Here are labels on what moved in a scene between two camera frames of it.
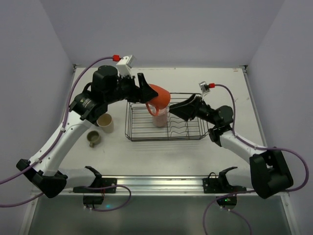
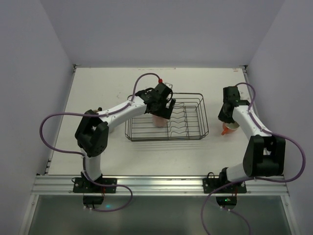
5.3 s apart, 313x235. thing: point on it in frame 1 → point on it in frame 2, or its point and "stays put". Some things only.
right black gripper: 198,107 → 225,117
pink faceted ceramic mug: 161,120 stays put
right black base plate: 220,185 stays put
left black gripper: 136,90 → 164,112
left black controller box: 93,199 stays put
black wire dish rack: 139,125 stays put
